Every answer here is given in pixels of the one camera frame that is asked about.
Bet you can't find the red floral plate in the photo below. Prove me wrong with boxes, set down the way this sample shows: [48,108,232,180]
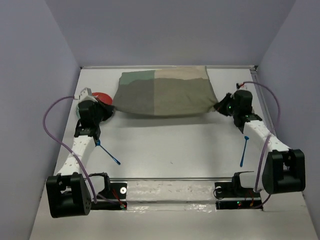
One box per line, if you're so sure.
[92,92,113,105]

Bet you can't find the green patchwork cloth placemat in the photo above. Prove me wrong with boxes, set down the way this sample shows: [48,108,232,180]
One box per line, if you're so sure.
[113,66,218,117]

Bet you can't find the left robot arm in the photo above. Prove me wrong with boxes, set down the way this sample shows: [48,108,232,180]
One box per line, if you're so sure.
[45,99,115,218]

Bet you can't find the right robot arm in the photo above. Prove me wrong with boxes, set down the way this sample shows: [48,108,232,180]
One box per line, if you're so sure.
[214,90,306,196]

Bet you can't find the blue metallic spoon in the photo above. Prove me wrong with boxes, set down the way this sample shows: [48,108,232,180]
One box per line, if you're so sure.
[95,140,121,166]

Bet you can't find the blue plastic fork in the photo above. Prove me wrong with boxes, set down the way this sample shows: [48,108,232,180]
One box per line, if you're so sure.
[239,135,250,168]

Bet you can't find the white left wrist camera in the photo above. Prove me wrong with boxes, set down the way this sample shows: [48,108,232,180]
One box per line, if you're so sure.
[73,87,97,102]

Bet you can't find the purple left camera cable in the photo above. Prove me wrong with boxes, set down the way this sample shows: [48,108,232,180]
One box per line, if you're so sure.
[43,96,126,209]

